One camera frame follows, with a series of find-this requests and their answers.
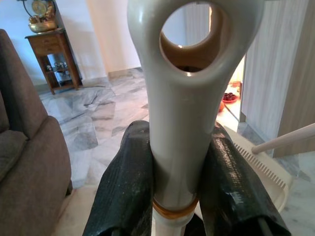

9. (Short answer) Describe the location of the brass bowl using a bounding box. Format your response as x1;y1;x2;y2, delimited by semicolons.
28;21;59;34

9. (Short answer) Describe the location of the light wood cabinet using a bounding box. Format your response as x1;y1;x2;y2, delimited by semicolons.
240;0;315;158

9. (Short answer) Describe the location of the dark brown fabric sofa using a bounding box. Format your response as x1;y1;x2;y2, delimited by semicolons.
0;29;73;236

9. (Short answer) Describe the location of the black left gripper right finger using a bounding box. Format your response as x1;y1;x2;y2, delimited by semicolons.
198;121;292;236

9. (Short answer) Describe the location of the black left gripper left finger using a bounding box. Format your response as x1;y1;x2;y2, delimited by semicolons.
82;120;155;236

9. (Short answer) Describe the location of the beige dustpan with long handle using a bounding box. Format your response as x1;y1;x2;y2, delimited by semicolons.
222;121;315;214

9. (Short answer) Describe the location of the dark wooden side table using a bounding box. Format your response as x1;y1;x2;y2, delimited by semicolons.
24;27;83;95

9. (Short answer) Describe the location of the gold decorative plate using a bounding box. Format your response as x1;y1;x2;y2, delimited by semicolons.
31;0;49;14

